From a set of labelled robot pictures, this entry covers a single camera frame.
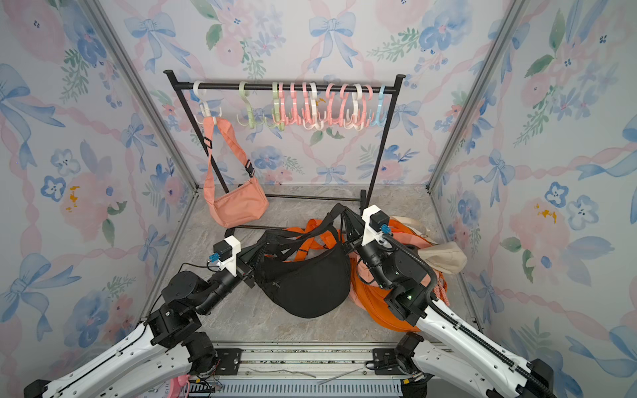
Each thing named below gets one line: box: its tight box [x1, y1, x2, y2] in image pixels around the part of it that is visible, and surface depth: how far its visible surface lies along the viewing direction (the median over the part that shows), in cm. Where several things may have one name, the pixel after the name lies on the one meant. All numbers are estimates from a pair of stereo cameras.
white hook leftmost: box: [192, 80, 212, 117], surface depth 75 cm
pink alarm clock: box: [167, 373, 191, 398], surface depth 70 cm
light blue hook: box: [369, 85, 389, 127], surface depth 73 cm
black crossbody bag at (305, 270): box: [254, 203, 356, 319], surface depth 76 cm
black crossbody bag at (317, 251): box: [252, 220, 351, 275], surface depth 76 cm
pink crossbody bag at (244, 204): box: [203, 117, 270, 229], surface depth 102 cm
